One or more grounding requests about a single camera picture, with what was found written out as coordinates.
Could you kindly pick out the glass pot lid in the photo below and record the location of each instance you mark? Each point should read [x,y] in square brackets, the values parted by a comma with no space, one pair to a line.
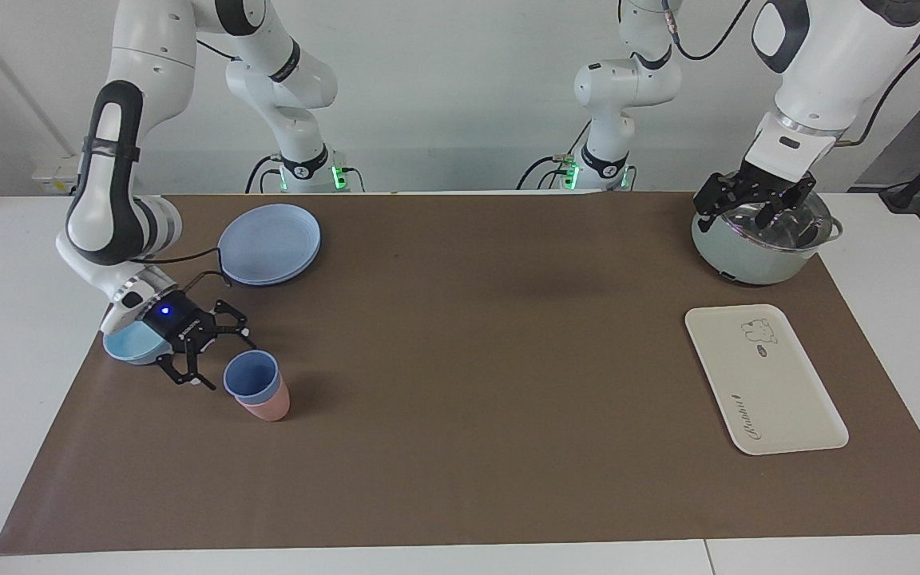
[807,224]

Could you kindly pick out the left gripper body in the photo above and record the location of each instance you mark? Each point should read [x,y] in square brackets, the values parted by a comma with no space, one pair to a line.
[779,185]

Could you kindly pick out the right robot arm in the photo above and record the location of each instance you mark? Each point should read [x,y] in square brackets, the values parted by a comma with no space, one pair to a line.
[132,80]

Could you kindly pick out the small blue bowl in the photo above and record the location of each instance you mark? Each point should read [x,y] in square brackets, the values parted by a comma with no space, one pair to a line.
[128,345]

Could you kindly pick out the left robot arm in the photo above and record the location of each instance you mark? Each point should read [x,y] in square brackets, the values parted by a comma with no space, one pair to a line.
[827,64]

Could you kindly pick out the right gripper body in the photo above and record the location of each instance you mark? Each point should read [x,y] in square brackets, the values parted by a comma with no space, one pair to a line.
[174,321]

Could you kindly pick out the pale green pot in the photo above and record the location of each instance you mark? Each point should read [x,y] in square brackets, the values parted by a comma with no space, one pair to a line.
[747,259]

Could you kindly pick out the blue plate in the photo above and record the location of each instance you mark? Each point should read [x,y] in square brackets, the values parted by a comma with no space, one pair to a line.
[268,239]
[307,270]

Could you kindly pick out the blue cup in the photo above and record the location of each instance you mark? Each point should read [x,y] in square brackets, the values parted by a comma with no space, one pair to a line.
[252,375]

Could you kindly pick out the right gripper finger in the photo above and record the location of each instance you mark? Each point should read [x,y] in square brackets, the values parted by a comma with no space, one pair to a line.
[185,372]
[233,326]

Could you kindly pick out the pink cup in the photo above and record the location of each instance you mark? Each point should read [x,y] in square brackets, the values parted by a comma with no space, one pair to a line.
[272,407]

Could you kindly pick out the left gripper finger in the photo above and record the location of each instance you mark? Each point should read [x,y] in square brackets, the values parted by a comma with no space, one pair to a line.
[717,195]
[768,214]

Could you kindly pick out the cream tray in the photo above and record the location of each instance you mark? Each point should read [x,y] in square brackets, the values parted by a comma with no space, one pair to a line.
[763,383]

